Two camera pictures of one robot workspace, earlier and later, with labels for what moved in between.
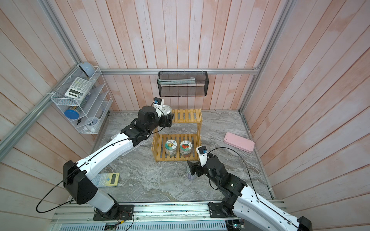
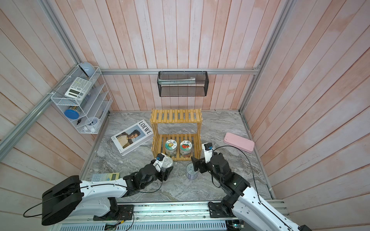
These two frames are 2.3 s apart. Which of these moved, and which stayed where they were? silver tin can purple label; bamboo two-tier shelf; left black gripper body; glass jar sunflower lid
Moved: left black gripper body
Stayed: silver tin can purple label; glass jar sunflower lid; bamboo two-tier shelf
